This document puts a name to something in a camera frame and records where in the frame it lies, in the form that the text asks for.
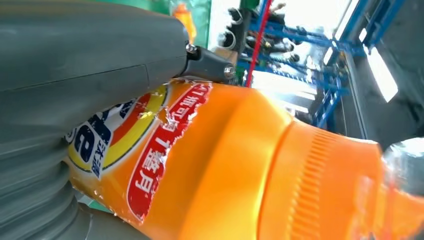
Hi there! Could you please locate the red metal bar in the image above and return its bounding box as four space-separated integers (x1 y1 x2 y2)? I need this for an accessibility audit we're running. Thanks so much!
245 0 273 89

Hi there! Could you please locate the blue metal rack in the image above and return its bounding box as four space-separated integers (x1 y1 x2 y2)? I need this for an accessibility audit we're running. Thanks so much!
238 0 408 130

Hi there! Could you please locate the orange detergent bottle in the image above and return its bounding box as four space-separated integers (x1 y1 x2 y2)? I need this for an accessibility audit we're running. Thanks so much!
64 77 424 240
172 2 199 45

